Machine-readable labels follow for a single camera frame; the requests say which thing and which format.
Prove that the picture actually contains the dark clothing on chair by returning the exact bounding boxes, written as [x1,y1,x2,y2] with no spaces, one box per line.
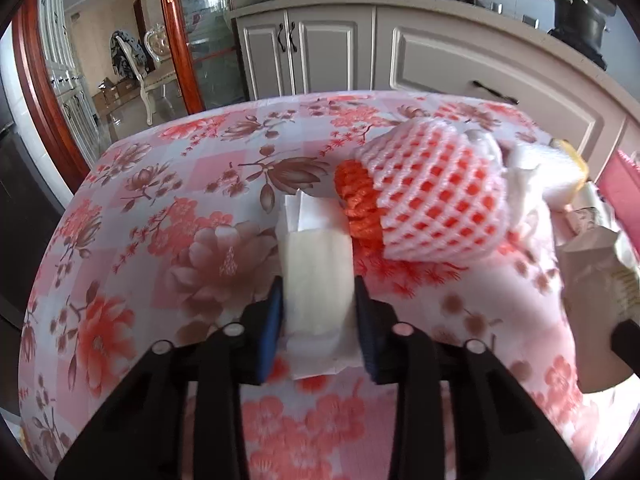
[110,30,146,81]

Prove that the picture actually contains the wooden glass sliding door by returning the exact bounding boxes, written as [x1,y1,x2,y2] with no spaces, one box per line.
[155,0,251,116]

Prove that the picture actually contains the purple bin with pink liner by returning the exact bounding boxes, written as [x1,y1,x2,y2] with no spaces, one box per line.
[600,147,640,231]

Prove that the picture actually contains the pink foam net orange inside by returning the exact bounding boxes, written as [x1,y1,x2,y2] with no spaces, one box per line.
[334,102,511,263]

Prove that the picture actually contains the white base cabinets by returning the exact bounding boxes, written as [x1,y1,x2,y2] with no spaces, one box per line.
[230,0,640,201]

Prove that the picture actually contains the banana peel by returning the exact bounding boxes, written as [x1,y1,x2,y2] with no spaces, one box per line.
[550,137,591,186]

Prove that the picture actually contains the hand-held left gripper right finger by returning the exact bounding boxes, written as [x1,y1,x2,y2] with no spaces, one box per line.
[352,275,586,480]

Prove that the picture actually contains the white dining chair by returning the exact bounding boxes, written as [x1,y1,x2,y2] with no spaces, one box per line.
[115,22,183,126]

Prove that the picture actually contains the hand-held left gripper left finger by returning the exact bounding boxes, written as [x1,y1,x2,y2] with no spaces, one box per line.
[54,275,286,480]

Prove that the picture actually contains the black gas stove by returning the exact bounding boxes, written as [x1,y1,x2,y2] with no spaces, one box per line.
[475,0,608,68]

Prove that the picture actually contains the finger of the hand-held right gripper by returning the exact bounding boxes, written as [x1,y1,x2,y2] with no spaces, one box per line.
[607,321,640,381]

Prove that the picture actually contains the red wooden door frame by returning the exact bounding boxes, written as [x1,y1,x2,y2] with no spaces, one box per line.
[12,5,91,191]

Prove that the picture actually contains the black pot with lid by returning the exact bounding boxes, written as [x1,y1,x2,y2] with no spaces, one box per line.
[545,0,613,56]

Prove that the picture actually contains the cardboard boxes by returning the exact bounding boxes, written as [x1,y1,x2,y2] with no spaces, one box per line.
[95,76,136,106]

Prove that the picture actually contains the pink floral tablecloth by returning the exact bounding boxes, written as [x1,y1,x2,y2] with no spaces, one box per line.
[17,90,640,480]

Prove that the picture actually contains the paper packet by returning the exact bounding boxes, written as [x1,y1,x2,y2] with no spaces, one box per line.
[556,195,640,395]

